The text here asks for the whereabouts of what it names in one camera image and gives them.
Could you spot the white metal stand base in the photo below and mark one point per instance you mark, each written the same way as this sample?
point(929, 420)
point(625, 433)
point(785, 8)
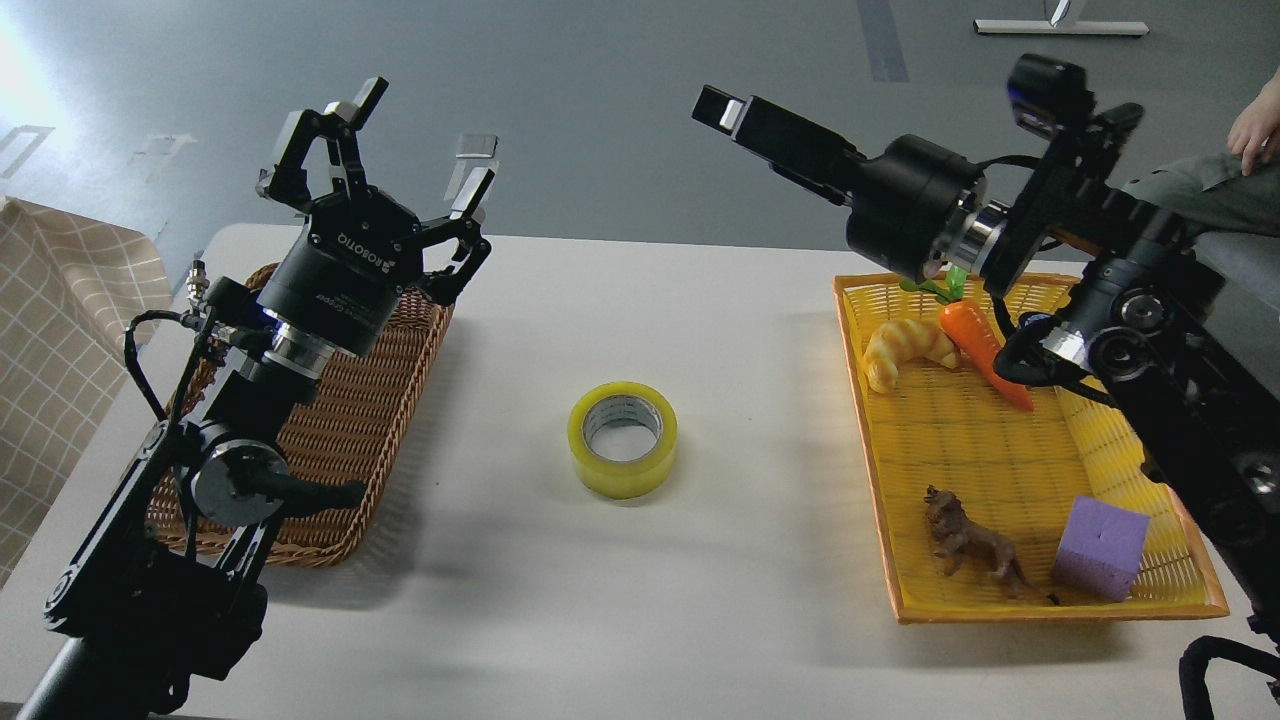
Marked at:
point(1061, 18)

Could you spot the purple foam cube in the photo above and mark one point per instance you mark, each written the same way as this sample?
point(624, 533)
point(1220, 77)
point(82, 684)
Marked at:
point(1100, 549)

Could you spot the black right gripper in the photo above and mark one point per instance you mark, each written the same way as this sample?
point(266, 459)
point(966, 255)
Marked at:
point(902, 203)

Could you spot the brown toy lion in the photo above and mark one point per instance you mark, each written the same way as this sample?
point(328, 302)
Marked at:
point(956, 537)

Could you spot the yellow tape roll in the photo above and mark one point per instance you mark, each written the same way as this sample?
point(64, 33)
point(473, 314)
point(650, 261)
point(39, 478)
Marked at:
point(622, 437)

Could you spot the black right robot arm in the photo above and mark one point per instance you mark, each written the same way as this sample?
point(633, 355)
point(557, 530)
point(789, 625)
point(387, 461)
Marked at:
point(1096, 292)

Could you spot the toy carrot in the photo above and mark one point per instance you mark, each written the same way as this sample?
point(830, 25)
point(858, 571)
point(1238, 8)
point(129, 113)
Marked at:
point(968, 327)

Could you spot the beige checkered cloth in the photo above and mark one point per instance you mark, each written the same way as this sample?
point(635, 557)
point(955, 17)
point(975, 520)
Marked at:
point(69, 285)

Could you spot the toy croissant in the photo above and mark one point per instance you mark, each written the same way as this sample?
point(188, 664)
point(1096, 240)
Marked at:
point(894, 344)

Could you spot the brown wicker basket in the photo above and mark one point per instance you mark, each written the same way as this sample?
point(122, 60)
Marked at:
point(354, 428)

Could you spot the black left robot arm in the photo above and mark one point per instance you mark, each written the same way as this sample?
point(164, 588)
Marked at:
point(165, 586)

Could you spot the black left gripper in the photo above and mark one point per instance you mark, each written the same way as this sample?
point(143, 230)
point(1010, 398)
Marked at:
point(345, 275)

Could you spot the yellow plastic basket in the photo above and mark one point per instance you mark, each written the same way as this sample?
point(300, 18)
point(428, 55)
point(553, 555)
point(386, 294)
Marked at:
point(1016, 472)

